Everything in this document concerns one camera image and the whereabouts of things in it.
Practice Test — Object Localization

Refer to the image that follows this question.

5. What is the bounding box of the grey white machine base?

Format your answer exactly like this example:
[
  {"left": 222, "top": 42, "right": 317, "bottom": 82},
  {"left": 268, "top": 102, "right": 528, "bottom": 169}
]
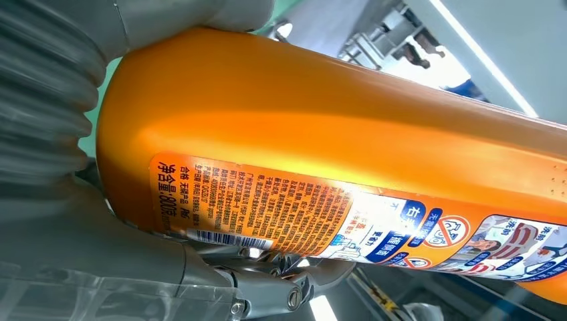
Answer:
[{"left": 336, "top": 0, "right": 446, "bottom": 72}]

